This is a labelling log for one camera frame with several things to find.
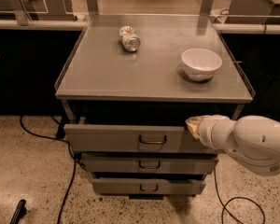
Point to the dark counter cabinet left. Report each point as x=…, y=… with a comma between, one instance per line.
x=30, y=63

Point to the grey metal drawer cabinet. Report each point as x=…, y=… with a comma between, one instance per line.
x=102, y=76

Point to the grey bottom drawer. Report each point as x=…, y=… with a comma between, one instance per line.
x=147, y=186

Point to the padded gripper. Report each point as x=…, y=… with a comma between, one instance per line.
x=205, y=132

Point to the dark counter cabinet right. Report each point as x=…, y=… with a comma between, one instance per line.
x=258, y=54

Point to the left metal post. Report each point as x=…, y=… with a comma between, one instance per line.
x=20, y=14

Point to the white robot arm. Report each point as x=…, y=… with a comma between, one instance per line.
x=252, y=141

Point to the grey drawer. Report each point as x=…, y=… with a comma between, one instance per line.
x=147, y=186
x=144, y=163
x=155, y=131

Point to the right metal post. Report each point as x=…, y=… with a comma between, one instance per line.
x=206, y=7

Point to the white ceramic bowl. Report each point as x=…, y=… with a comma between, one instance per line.
x=200, y=64

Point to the grey top drawer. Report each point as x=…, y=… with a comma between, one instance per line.
x=155, y=131

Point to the crushed silver soda can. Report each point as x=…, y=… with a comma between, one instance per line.
x=129, y=38

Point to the dark counter cabinet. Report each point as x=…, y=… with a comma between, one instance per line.
x=258, y=54
x=30, y=63

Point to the grey middle drawer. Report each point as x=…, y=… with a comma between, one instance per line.
x=144, y=163

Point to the black object on floor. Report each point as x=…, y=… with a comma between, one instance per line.
x=19, y=212

